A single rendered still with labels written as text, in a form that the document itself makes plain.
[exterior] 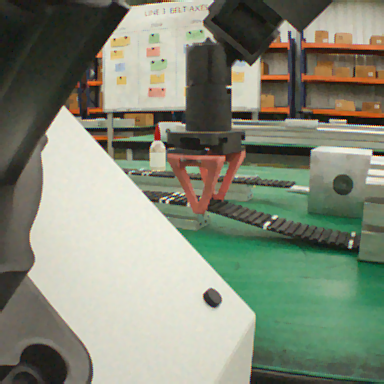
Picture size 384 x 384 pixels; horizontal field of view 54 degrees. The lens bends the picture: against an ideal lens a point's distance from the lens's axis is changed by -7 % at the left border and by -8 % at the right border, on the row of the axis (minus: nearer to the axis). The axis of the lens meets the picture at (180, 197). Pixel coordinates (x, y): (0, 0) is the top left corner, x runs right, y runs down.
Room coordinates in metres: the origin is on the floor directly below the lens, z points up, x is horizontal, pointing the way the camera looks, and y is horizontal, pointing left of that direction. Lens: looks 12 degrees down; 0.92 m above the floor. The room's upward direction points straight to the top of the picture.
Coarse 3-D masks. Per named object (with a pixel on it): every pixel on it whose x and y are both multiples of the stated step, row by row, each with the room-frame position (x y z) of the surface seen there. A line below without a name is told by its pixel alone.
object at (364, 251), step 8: (368, 176) 0.43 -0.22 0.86; (376, 176) 0.43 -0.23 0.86; (368, 184) 0.37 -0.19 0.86; (376, 184) 0.36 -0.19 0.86; (368, 192) 0.36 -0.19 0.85; (376, 192) 0.36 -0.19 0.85; (368, 200) 0.37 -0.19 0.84; (376, 200) 0.37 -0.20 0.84; (368, 208) 0.36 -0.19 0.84; (376, 208) 0.36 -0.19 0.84; (368, 216) 0.36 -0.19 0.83; (376, 216) 0.36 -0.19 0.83; (368, 224) 0.36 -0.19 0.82; (376, 224) 0.36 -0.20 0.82; (368, 232) 0.37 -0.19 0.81; (376, 232) 0.37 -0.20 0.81; (360, 240) 0.37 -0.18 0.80; (368, 240) 0.36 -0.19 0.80; (376, 240) 0.36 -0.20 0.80; (360, 248) 0.37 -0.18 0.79; (368, 248) 0.36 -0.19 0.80; (376, 248) 0.36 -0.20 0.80; (360, 256) 0.37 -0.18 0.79; (368, 256) 0.36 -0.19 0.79; (376, 256) 0.36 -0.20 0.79
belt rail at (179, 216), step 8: (160, 208) 0.51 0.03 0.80; (168, 208) 0.51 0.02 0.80; (176, 208) 0.50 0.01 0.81; (184, 208) 0.49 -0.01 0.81; (168, 216) 0.51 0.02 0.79; (176, 216) 0.51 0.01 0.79; (184, 216) 0.50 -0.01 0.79; (192, 216) 0.50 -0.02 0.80; (200, 216) 0.50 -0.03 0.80; (208, 216) 0.52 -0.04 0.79; (176, 224) 0.50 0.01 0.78; (184, 224) 0.49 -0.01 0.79; (192, 224) 0.49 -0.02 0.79; (200, 224) 0.50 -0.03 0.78
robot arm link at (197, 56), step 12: (192, 48) 0.48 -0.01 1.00; (204, 48) 0.47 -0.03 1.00; (216, 48) 0.47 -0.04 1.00; (228, 48) 0.48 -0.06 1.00; (192, 60) 0.48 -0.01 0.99; (204, 60) 0.47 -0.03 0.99; (216, 60) 0.47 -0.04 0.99; (228, 60) 0.48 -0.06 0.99; (192, 72) 0.48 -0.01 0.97; (204, 72) 0.47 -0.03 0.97; (216, 72) 0.47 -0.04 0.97; (228, 72) 0.48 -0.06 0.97; (192, 84) 0.48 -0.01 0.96; (204, 84) 0.48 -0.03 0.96; (216, 84) 0.48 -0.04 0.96; (228, 84) 0.48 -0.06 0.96
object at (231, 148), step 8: (232, 136) 0.48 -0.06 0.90; (240, 136) 0.51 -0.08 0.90; (224, 144) 0.47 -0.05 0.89; (232, 144) 0.48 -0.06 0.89; (240, 144) 0.51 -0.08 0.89; (208, 152) 0.53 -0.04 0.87; (216, 152) 0.47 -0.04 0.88; (224, 152) 0.47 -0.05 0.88; (232, 152) 0.48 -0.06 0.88; (240, 152) 0.51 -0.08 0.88; (232, 160) 0.52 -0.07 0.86; (240, 160) 0.52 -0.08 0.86; (200, 168) 0.54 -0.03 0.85; (232, 168) 0.51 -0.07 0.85; (224, 176) 0.52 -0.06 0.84; (232, 176) 0.51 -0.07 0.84; (224, 184) 0.52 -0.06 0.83; (224, 192) 0.52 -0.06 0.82
